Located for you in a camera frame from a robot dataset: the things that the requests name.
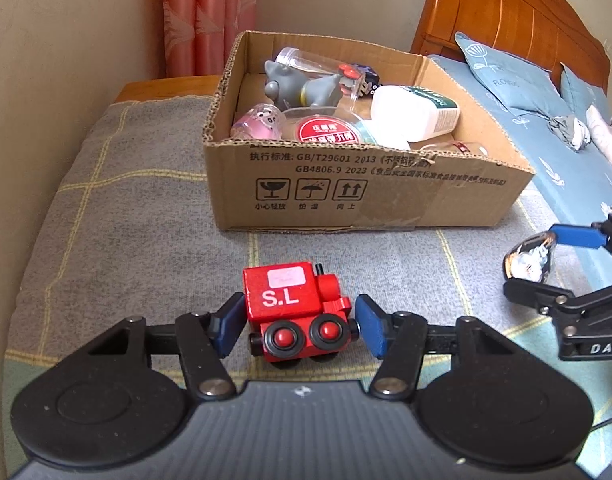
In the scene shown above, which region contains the black cable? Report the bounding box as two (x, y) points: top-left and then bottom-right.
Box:
(590, 398), (612, 434)

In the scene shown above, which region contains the brown cardboard box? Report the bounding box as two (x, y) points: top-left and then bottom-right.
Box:
(203, 31), (534, 231)

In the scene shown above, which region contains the transparent correction tape dispenser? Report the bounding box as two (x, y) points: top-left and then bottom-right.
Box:
(502, 231), (556, 283)

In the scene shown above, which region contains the pink rolled blanket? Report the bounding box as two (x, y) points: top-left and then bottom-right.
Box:
(586, 105), (612, 165)

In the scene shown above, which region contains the grey elephant figurine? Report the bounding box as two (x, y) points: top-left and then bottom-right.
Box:
(263, 60), (342, 112)

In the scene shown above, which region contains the blue patterned pillow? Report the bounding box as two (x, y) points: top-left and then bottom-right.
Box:
(455, 32), (571, 118)

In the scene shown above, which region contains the small glass bottle brown label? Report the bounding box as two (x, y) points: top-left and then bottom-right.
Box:
(417, 140), (488, 157)

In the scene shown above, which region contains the grey plaid blanket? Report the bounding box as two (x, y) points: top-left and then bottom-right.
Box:
(2, 98), (612, 474)

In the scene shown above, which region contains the pink patterned curtain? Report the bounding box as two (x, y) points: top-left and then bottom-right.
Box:
(163, 0), (257, 77)

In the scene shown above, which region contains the pink glitter bottle keychain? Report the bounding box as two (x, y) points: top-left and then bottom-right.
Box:
(230, 103), (286, 141)

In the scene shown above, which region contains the blue bed sheet mattress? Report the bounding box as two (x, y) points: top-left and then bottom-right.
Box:
(427, 53), (612, 291)

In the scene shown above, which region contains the grey crumpled cloth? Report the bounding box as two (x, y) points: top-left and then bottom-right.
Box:
(548, 114), (591, 152)

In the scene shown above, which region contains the clear plastic jar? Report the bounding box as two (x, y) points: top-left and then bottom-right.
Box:
(271, 47), (357, 103)

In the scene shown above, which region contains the wooden bed headboard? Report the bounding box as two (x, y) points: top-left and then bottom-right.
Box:
(411, 0), (611, 89)

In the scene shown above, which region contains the red lidded plastic cup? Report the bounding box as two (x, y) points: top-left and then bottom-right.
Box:
(281, 106), (375, 145)

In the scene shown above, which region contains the red toy train engine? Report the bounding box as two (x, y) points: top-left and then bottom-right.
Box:
(242, 261), (360, 368)

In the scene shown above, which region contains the mint green oval case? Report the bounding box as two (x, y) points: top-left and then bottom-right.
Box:
(357, 119), (410, 151)

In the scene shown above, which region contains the white medical cotton swab jar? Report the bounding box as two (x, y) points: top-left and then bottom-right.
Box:
(370, 84), (460, 143)

